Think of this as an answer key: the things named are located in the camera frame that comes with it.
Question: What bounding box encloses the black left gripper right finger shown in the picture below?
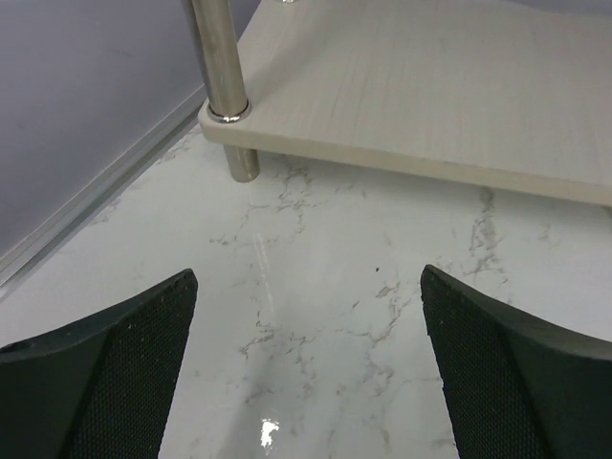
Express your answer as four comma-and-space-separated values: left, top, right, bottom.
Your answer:
420, 265, 611, 458

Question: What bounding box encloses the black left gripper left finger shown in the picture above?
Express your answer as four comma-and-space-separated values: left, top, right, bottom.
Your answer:
1, 269, 198, 458

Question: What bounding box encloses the white two-tier shelf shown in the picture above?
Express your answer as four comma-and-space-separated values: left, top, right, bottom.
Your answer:
199, 1, 611, 206

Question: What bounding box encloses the aluminium rail frame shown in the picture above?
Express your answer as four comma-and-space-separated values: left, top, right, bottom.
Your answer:
1, 86, 207, 294

